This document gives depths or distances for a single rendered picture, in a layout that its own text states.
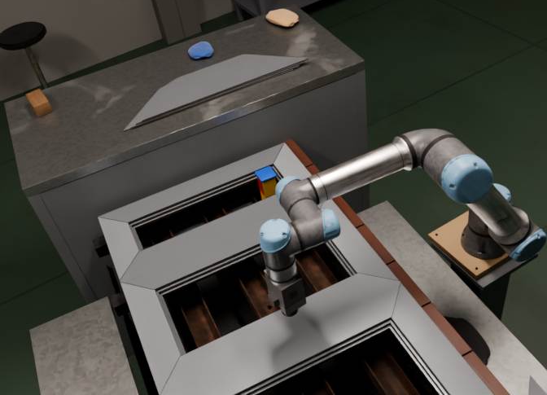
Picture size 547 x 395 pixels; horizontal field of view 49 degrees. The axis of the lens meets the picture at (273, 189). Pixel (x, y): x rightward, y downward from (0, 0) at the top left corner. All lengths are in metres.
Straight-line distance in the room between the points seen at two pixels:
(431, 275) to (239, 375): 0.73
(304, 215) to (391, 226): 0.78
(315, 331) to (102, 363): 0.65
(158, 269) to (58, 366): 0.41
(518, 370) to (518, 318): 0.96
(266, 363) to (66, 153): 1.03
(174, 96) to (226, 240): 0.61
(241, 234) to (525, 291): 1.43
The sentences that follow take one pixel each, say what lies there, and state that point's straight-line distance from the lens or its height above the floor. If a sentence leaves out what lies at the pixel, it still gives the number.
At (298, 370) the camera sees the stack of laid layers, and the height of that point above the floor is 0.83.
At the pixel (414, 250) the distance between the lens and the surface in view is 2.09.
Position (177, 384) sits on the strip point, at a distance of 1.69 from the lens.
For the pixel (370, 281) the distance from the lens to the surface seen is 1.79.
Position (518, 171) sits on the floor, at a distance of 3.46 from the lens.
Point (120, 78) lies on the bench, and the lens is 2.52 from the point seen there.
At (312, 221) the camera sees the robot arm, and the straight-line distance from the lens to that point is 1.41.
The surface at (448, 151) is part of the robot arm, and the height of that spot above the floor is 1.28.
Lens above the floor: 2.26
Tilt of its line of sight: 42 degrees down
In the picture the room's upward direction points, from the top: 10 degrees counter-clockwise
